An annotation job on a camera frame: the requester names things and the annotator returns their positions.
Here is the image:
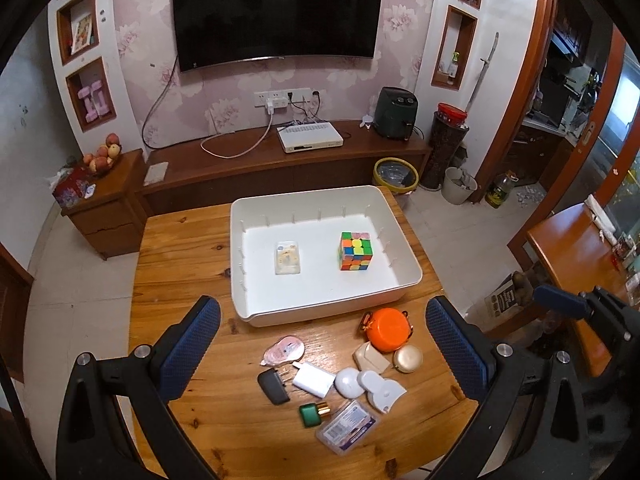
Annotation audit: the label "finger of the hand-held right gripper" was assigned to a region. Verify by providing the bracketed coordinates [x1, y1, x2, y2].
[534, 284, 637, 358]

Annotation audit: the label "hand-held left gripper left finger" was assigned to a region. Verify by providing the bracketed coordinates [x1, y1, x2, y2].
[55, 295, 222, 480]

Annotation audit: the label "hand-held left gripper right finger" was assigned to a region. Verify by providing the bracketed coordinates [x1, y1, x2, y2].
[425, 295, 596, 480]

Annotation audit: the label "gold round compact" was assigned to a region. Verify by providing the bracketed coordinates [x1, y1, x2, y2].
[393, 345, 424, 374]

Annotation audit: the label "beige angular box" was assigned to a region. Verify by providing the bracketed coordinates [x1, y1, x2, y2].
[353, 341, 391, 373]

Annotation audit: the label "black plug charger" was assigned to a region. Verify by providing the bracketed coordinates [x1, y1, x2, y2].
[257, 366, 292, 405]

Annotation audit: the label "white plug charger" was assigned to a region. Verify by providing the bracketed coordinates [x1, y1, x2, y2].
[292, 361, 336, 397]

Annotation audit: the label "clear card case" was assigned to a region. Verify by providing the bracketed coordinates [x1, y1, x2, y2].
[316, 400, 383, 456]

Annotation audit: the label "green perfume bottle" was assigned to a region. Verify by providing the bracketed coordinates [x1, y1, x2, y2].
[299, 401, 332, 428]

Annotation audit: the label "white plastic storage bin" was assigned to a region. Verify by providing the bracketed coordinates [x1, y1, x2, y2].
[230, 185, 423, 328]

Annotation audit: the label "orange-brown wooden table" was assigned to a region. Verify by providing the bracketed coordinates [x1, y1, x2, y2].
[507, 202, 640, 378]

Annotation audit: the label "printed cardboard box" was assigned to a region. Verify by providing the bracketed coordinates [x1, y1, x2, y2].
[484, 272, 533, 318]

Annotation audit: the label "orange round case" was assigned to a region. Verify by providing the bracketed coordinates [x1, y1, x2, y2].
[360, 308, 415, 352]

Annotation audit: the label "white flat plastic gadget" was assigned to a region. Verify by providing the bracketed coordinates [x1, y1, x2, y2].
[358, 370, 407, 413]

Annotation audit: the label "pink plastic packet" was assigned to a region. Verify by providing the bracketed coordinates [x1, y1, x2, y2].
[260, 336, 306, 367]

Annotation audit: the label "white cloth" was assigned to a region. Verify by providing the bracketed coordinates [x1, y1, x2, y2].
[585, 195, 618, 233]

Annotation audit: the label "white round earbud case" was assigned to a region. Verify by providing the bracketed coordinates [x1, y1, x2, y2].
[334, 367, 370, 401]

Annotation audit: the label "yellow cooking oil bottle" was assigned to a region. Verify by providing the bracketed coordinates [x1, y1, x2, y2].
[486, 170, 518, 209]

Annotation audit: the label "small clear plastic box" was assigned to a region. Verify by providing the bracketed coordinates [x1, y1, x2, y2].
[275, 241, 302, 276]

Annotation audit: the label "multicoloured puzzle cube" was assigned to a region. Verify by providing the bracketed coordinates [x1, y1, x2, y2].
[340, 231, 373, 272]

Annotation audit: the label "white plastic bucket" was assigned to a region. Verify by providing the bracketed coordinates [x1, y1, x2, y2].
[442, 166, 478, 206]

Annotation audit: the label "wooden side cabinet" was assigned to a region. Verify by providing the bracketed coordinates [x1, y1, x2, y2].
[61, 149, 148, 261]

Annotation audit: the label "yellow-rimmed trash bin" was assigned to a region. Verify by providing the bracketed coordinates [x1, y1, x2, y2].
[372, 157, 419, 196]

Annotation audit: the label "long wooden television cabinet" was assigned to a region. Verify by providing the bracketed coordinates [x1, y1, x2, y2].
[135, 120, 433, 216]

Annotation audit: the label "dark tall jar red lid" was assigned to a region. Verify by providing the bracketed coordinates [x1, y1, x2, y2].
[420, 102, 470, 191]

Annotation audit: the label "red patterned tissue box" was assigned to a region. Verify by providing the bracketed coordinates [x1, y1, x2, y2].
[52, 167, 96, 208]

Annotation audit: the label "bowl of peaches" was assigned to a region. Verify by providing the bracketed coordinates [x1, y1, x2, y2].
[82, 132, 123, 176]

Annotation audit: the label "sheathed sword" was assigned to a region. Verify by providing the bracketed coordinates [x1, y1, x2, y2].
[465, 32, 501, 113]

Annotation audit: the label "white set-top box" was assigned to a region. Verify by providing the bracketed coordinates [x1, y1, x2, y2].
[277, 122, 345, 153]

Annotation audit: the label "dark green air fryer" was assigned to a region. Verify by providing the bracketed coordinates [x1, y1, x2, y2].
[375, 86, 418, 140]

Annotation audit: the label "pink boxes in niche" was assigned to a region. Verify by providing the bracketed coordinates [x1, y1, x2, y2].
[77, 82, 111, 122]

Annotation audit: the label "picture book in niche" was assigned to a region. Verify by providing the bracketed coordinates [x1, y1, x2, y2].
[71, 12, 94, 56]

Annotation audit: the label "white cable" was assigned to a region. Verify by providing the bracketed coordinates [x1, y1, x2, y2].
[200, 107, 276, 161]

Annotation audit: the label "black cable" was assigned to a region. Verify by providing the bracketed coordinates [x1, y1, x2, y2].
[141, 55, 180, 150]

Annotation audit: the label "white wall socket strip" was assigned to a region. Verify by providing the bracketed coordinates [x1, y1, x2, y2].
[254, 87, 323, 108]

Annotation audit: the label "black wall television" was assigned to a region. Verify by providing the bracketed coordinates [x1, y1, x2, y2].
[172, 0, 386, 73]

